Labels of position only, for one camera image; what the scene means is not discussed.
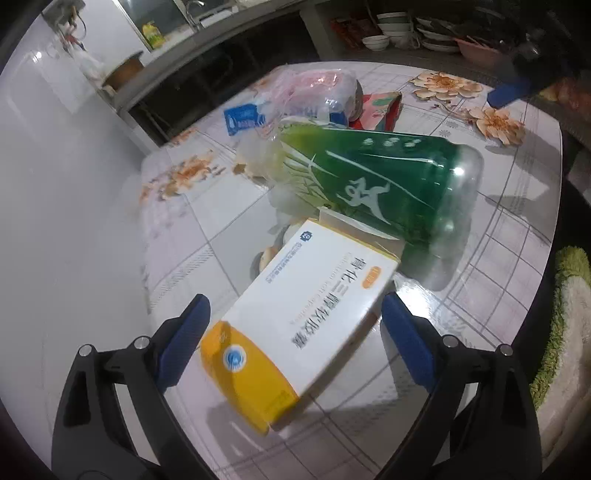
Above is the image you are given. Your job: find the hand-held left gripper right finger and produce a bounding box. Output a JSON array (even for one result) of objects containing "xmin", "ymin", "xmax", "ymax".
[{"xmin": 381, "ymin": 291, "xmax": 542, "ymax": 480}]

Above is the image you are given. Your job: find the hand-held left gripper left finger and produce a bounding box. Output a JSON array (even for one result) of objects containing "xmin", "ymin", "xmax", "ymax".
[{"xmin": 52, "ymin": 293, "xmax": 212, "ymax": 480}]

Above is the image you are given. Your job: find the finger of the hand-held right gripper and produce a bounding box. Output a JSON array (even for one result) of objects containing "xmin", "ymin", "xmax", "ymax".
[{"xmin": 487, "ymin": 76, "xmax": 546, "ymax": 110}]

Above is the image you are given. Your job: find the yellow white medicine box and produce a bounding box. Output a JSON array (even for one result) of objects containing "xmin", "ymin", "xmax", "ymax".
[{"xmin": 199, "ymin": 217, "xmax": 402, "ymax": 437}]

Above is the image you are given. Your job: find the blue white packet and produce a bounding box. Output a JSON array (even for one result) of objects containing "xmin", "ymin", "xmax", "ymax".
[{"xmin": 224, "ymin": 104, "xmax": 266, "ymax": 137}]

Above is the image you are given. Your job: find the pink plastic basin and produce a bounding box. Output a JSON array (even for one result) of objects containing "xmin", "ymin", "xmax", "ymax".
[{"xmin": 455, "ymin": 37, "xmax": 509, "ymax": 70}]

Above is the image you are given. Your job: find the stack of plates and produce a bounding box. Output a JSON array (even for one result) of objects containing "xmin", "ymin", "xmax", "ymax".
[{"xmin": 416, "ymin": 16, "xmax": 462, "ymax": 52}]

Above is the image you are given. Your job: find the red patterned packet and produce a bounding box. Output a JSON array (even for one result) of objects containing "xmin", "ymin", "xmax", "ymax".
[{"xmin": 348, "ymin": 91, "xmax": 403, "ymax": 132}]

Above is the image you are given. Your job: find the stack of white bowls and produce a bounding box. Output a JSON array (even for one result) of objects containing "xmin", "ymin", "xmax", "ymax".
[{"xmin": 376, "ymin": 11, "xmax": 414, "ymax": 47}]

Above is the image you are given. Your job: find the green plastic bottle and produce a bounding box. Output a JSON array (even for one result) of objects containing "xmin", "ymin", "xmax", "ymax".
[{"xmin": 233, "ymin": 115, "xmax": 485, "ymax": 292}]

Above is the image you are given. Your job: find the green white fluffy rug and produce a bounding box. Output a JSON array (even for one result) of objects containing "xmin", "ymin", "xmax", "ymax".
[{"xmin": 529, "ymin": 246, "xmax": 591, "ymax": 457}]

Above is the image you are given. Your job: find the red cardboard box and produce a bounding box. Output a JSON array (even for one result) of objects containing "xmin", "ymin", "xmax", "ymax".
[{"xmin": 330, "ymin": 18, "xmax": 370, "ymax": 49}]

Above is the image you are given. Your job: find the clear plastic bag with contents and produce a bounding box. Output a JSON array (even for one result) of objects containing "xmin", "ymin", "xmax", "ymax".
[{"xmin": 252, "ymin": 65, "xmax": 361, "ymax": 139}]

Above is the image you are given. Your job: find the copper basin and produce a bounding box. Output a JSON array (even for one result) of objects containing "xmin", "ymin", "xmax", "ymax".
[{"xmin": 102, "ymin": 52, "xmax": 145, "ymax": 90}]

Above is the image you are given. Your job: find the hanging white plastic bag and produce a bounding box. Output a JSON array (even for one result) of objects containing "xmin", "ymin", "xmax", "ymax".
[{"xmin": 76, "ymin": 46, "xmax": 105, "ymax": 84}]

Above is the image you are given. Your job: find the yellow detergent bottle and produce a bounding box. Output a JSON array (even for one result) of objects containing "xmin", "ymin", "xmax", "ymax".
[{"xmin": 141, "ymin": 21, "xmax": 165, "ymax": 51}]

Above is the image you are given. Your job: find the metal faucet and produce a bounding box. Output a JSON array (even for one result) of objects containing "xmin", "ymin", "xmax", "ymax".
[{"xmin": 185, "ymin": 0, "xmax": 206, "ymax": 31}]

